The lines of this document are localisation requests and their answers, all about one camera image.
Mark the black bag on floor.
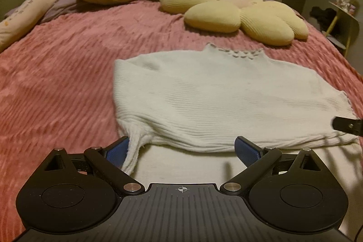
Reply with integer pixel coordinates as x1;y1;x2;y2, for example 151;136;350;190
309;6;337;31

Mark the white ribbed knit sweater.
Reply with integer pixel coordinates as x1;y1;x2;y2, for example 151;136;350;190
113;44;359;173

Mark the cream long plush pillow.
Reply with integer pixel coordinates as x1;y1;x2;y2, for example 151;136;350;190
0;0;59;51

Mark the yellow legged side table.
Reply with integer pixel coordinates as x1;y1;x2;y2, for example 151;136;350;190
324;1;359;58

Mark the pink ribbed bed blanket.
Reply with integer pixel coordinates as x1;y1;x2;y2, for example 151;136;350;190
1;0;362;241

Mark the yellow flower shaped pillow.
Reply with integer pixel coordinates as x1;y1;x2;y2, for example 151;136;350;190
159;0;309;47

